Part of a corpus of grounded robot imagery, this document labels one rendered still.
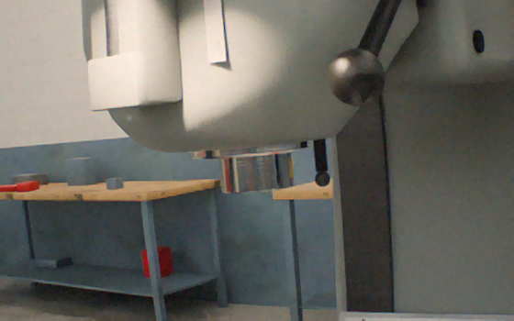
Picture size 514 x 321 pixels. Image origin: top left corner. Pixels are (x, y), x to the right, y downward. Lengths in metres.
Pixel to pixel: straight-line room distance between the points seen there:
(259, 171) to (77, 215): 6.40
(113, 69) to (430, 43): 0.25
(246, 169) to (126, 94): 0.12
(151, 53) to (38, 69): 6.73
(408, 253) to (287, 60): 0.50
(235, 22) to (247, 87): 0.04
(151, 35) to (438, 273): 0.55
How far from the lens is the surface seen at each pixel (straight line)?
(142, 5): 0.48
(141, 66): 0.47
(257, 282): 5.87
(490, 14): 0.68
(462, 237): 0.92
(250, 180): 0.56
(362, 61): 0.43
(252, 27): 0.48
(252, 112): 0.49
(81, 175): 6.37
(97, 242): 6.82
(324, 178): 0.55
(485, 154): 0.90
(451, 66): 0.62
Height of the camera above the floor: 1.33
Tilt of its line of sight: 3 degrees down
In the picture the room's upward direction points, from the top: 5 degrees counter-clockwise
